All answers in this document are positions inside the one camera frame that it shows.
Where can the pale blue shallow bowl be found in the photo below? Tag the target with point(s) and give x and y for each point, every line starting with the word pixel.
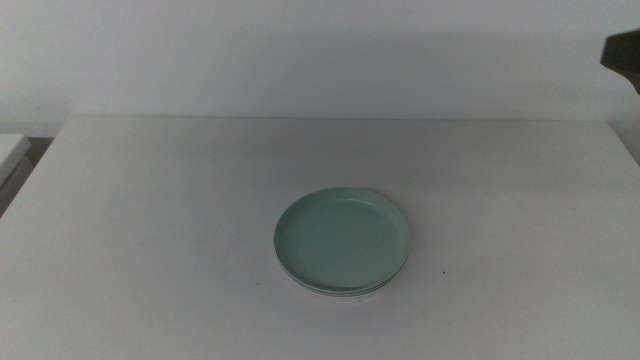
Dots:
pixel 350 292

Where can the white side table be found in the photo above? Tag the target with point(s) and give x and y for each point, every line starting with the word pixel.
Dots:
pixel 10 150

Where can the pale green shallow bowl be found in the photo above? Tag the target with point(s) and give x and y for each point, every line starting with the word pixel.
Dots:
pixel 342 240

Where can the white shallow bowl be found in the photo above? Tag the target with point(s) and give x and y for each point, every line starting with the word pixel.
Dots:
pixel 350 296

